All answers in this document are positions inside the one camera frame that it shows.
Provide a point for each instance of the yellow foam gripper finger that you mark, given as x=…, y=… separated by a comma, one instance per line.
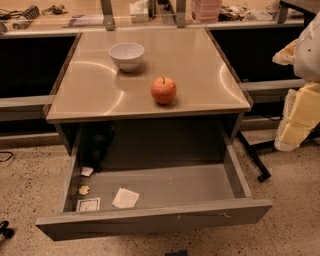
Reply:
x=286, y=56
x=301, y=114

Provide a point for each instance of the red apple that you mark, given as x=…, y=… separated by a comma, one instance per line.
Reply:
x=163, y=90

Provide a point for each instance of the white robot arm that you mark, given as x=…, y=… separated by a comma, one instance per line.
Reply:
x=307, y=53

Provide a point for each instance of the grey cabinet with counter top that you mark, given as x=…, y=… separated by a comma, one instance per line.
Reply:
x=96, y=97

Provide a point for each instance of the grey open drawer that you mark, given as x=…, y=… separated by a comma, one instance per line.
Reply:
x=188, y=180

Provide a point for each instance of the black table leg with caster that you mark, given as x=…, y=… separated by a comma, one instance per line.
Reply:
x=253, y=150

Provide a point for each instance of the pink stacked containers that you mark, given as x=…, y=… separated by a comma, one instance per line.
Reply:
x=205, y=11

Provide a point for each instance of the white tissue box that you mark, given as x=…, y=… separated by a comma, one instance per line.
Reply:
x=139, y=11

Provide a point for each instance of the white ceramic bowl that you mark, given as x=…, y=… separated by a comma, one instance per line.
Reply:
x=127, y=56

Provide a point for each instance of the white folded paper sheet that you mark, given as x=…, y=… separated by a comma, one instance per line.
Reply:
x=125, y=198

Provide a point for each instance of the small white paper scrap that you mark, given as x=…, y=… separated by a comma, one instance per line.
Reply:
x=86, y=171

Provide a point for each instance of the small tan scrap piece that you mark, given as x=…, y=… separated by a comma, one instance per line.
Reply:
x=84, y=190

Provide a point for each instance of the framed square card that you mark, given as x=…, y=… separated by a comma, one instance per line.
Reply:
x=92, y=204

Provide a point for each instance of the black object on floor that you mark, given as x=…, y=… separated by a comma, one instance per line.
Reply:
x=5, y=230

